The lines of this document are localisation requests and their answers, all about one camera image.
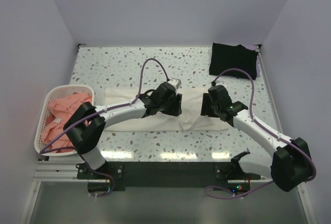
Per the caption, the pink crumpled t-shirt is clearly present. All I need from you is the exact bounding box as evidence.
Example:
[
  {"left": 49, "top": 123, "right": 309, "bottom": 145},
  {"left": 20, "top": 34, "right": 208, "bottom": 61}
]
[{"left": 41, "top": 93, "right": 92, "bottom": 144}]

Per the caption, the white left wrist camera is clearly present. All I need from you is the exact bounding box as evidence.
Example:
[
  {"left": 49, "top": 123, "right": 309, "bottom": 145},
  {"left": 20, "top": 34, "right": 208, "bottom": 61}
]
[{"left": 168, "top": 79, "right": 182, "bottom": 89}]

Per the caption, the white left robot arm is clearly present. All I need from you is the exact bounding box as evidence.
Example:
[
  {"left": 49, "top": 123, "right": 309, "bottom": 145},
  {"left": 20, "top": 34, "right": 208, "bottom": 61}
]
[{"left": 64, "top": 79, "right": 182, "bottom": 178}]

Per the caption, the white t-shirt red print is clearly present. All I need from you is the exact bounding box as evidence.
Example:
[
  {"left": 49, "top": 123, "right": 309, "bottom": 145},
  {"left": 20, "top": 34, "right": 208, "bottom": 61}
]
[{"left": 106, "top": 88, "right": 230, "bottom": 132}]

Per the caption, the aluminium frame rail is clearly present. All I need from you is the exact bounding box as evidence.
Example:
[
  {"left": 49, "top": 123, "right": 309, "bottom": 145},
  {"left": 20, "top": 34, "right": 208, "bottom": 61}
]
[{"left": 32, "top": 44, "right": 307, "bottom": 183}]

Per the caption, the white plastic laundry basket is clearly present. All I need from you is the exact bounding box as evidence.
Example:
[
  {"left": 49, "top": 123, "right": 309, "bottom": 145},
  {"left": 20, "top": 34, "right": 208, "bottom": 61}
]
[{"left": 34, "top": 85, "right": 94, "bottom": 153}]

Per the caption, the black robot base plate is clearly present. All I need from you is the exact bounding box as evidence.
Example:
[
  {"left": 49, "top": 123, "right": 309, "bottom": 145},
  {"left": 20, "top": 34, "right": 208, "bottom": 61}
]
[{"left": 76, "top": 161, "right": 261, "bottom": 194}]

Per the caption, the black folded t-shirt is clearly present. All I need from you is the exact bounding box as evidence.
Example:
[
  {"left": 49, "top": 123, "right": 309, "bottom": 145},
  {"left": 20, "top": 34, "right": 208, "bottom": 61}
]
[{"left": 209, "top": 43, "right": 258, "bottom": 80}]

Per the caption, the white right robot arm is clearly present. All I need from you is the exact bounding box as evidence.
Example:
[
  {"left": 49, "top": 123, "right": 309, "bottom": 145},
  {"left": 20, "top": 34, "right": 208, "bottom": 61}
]
[{"left": 201, "top": 85, "right": 317, "bottom": 192}]

